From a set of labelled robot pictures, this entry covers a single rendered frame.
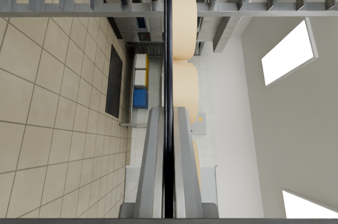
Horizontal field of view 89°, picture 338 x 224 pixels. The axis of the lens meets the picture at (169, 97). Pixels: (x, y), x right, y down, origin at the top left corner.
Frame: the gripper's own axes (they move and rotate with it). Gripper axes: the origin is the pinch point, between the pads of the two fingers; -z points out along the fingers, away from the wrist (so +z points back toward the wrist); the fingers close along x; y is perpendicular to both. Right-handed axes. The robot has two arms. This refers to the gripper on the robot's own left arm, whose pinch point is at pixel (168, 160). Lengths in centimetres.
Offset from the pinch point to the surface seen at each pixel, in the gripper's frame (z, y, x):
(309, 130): -153, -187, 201
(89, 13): -54, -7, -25
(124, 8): -54, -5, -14
